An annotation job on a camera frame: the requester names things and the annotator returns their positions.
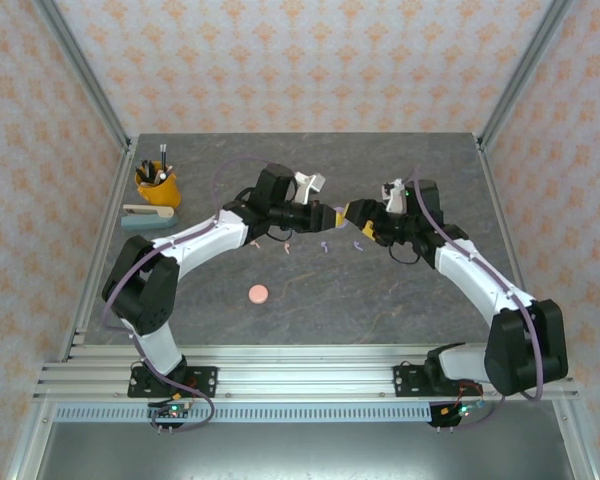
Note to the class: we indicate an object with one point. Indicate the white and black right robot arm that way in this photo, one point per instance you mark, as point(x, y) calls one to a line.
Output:
point(472, 287)

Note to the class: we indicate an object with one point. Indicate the aluminium table side rail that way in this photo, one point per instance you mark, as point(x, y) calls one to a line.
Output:
point(100, 250)
point(500, 210)

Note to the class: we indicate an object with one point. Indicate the teal and beige stapler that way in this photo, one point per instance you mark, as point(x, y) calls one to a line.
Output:
point(145, 220)

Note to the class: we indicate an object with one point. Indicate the yellow pen cup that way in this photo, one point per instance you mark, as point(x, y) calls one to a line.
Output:
point(162, 192)

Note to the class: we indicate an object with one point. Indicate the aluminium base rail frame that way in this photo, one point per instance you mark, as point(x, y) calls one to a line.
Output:
point(300, 370)

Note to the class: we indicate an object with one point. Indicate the black marker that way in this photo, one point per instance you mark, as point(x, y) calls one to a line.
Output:
point(145, 170)

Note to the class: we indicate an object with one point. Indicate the pink round charging case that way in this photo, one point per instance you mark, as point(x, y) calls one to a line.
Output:
point(258, 294)

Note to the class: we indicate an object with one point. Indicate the pen with white tip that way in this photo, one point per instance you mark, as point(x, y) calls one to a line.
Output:
point(163, 175)

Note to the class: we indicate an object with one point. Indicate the tall black pen silver tip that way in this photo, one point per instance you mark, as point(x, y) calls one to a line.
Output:
point(166, 155)
point(162, 155)

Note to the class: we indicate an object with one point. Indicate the purple charging case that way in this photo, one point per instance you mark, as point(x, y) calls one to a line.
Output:
point(343, 226)

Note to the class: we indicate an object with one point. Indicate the grey metal lower panel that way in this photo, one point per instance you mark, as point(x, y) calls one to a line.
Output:
point(300, 450)

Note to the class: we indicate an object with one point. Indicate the aluminium upright frame post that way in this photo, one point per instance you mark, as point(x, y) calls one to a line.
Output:
point(80, 70)
point(522, 70)

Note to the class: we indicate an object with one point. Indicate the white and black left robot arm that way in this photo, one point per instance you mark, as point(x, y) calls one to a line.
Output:
point(155, 350)

